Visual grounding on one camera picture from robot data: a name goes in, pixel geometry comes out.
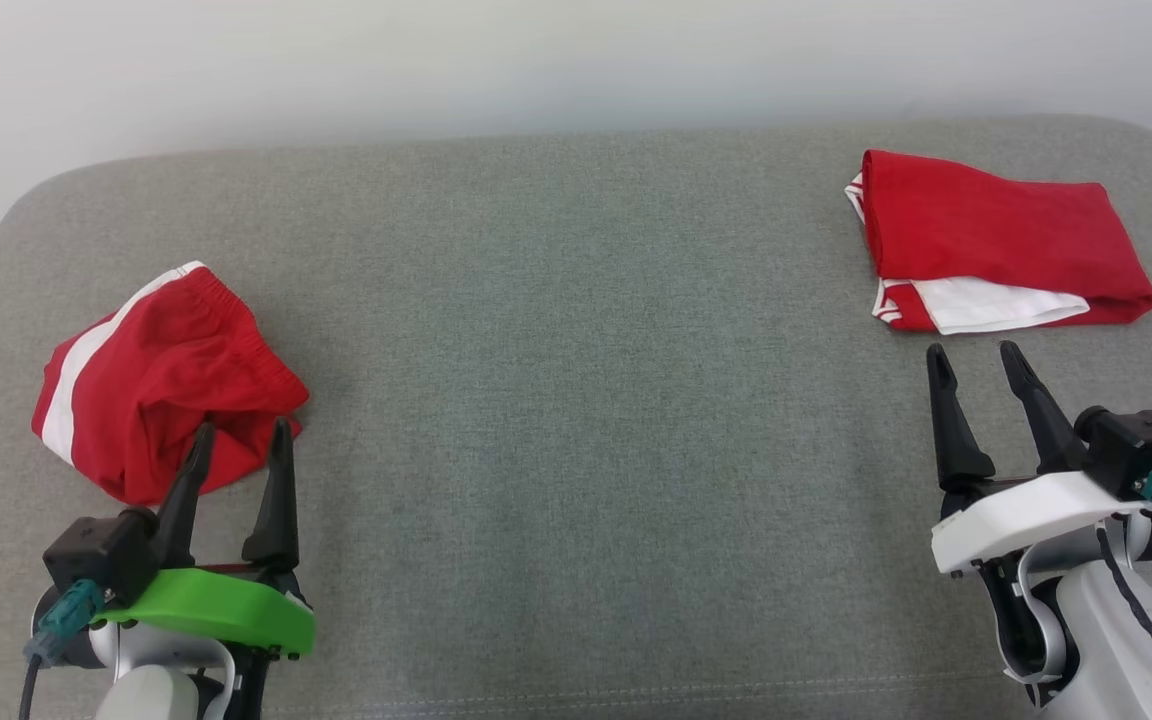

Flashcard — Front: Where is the red basketball jersey white trim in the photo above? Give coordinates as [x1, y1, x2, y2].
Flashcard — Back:
[843, 149, 1152, 336]

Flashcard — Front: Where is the red shorts white stripe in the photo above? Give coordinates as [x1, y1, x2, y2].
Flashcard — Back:
[30, 261, 312, 507]

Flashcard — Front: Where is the black left camera cable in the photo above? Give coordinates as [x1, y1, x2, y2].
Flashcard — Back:
[16, 650, 49, 720]

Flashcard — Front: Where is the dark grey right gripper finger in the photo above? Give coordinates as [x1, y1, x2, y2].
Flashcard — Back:
[998, 339, 1090, 477]
[925, 342, 998, 493]

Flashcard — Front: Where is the teal left camera connector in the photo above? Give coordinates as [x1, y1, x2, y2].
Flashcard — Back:
[23, 577, 109, 667]

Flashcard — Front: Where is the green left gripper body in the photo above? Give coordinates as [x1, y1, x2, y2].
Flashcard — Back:
[91, 560, 318, 663]

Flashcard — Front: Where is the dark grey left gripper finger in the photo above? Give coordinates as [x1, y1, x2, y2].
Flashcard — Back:
[240, 416, 301, 574]
[150, 421, 218, 573]

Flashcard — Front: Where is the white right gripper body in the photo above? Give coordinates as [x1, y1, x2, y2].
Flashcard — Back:
[930, 468, 1152, 578]

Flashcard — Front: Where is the grey fabric sofa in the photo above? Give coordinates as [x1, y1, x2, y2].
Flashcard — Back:
[0, 115, 1152, 720]

